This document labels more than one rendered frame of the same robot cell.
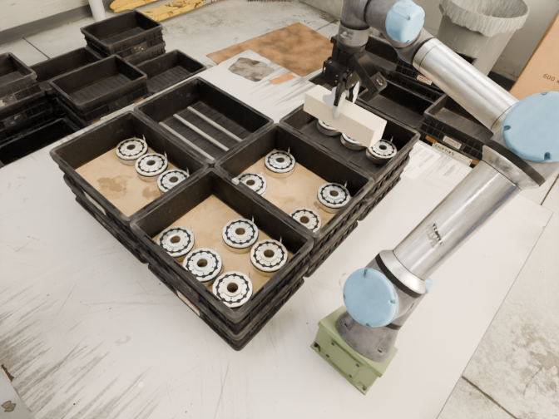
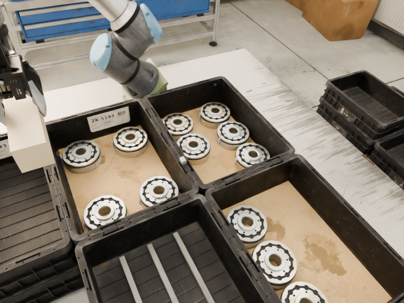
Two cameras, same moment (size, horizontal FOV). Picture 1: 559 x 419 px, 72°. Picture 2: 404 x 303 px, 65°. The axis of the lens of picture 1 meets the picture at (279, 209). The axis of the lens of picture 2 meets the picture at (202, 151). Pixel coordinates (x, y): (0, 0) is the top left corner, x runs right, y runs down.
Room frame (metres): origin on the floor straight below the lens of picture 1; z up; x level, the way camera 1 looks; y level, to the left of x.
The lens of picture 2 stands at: (1.24, 0.37, 1.54)
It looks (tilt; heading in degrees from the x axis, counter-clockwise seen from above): 47 degrees down; 201
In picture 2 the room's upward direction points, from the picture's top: 5 degrees clockwise
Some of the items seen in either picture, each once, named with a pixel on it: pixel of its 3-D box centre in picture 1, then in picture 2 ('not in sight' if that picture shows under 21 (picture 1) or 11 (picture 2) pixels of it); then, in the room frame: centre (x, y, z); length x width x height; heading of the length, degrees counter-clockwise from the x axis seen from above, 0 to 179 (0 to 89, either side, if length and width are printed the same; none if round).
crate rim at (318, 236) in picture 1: (294, 175); (114, 157); (0.82, -0.03, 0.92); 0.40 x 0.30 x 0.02; 53
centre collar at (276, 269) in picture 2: (150, 163); (275, 260); (0.88, 0.43, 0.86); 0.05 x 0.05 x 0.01
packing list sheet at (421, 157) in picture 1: (394, 147); not in sight; (1.25, -0.46, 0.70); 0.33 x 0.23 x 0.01; 52
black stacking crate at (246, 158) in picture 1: (292, 186); (116, 170); (0.82, -0.03, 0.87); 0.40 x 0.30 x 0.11; 53
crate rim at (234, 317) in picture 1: (221, 234); (214, 125); (0.58, 0.15, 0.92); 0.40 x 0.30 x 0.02; 53
